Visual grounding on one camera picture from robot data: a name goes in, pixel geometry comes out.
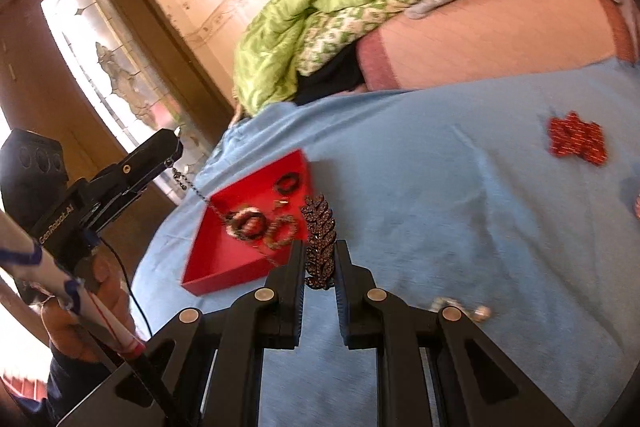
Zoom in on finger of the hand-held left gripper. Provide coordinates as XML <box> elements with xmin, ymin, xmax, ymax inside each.
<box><xmin>82</xmin><ymin>129</ymin><xmax>184</xmax><ymax>208</ymax></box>
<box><xmin>95</xmin><ymin>188</ymin><xmax>151</xmax><ymax>230</ymax></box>

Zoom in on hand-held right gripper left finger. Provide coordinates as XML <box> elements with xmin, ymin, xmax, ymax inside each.
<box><xmin>100</xmin><ymin>239</ymin><xmax>307</xmax><ymax>427</ymax></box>

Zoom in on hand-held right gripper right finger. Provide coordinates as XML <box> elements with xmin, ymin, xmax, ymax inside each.
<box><xmin>334</xmin><ymin>240</ymin><xmax>576</xmax><ymax>427</ymax></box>

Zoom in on dark beaded chain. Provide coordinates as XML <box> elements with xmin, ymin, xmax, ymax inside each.
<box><xmin>171</xmin><ymin>159</ymin><xmax>286</xmax><ymax>268</ymax></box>

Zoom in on gold and black bangles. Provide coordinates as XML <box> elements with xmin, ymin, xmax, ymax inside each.
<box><xmin>262</xmin><ymin>214</ymin><xmax>299</xmax><ymax>253</ymax></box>

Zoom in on brown leaf-shaped hair clip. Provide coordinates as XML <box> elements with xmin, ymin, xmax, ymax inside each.
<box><xmin>300</xmin><ymin>193</ymin><xmax>337</xmax><ymax>292</ymax></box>

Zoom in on red tray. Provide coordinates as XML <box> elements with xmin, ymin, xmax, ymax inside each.
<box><xmin>181</xmin><ymin>149</ymin><xmax>313</xmax><ymax>297</ymax></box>

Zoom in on pink and black striped bangles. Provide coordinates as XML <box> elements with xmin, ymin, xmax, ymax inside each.
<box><xmin>225</xmin><ymin>206</ymin><xmax>268</xmax><ymax>242</ymax></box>

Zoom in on person's left hand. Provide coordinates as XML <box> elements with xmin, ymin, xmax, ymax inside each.
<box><xmin>42</xmin><ymin>257</ymin><xmax>136</xmax><ymax>363</ymax></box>

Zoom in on white striped stick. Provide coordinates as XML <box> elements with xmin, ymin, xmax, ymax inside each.
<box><xmin>0</xmin><ymin>207</ymin><xmax>176</xmax><ymax>427</ymax></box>

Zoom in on wooden door with frosted glass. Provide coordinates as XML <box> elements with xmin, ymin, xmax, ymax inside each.
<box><xmin>0</xmin><ymin>0</ymin><xmax>236</xmax><ymax>208</ymax></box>

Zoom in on light blue blanket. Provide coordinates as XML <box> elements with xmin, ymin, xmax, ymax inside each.
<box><xmin>132</xmin><ymin>57</ymin><xmax>640</xmax><ymax>427</ymax></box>

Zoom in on green floral quilt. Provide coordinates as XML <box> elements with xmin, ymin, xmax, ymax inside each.
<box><xmin>232</xmin><ymin>0</ymin><xmax>441</xmax><ymax>118</ymax></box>

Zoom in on black cloth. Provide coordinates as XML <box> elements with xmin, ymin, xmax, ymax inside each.
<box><xmin>292</xmin><ymin>42</ymin><xmax>368</xmax><ymax>105</ymax></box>

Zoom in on pink pillow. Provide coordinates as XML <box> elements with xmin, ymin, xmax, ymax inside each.
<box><xmin>357</xmin><ymin>0</ymin><xmax>633</xmax><ymax>92</ymax></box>

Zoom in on black cable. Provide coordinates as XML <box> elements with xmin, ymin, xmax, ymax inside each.
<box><xmin>100</xmin><ymin>241</ymin><xmax>153</xmax><ymax>340</ymax></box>

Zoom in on pearl bracelet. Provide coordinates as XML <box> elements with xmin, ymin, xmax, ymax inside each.
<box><xmin>430</xmin><ymin>297</ymin><xmax>492</xmax><ymax>323</ymax></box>

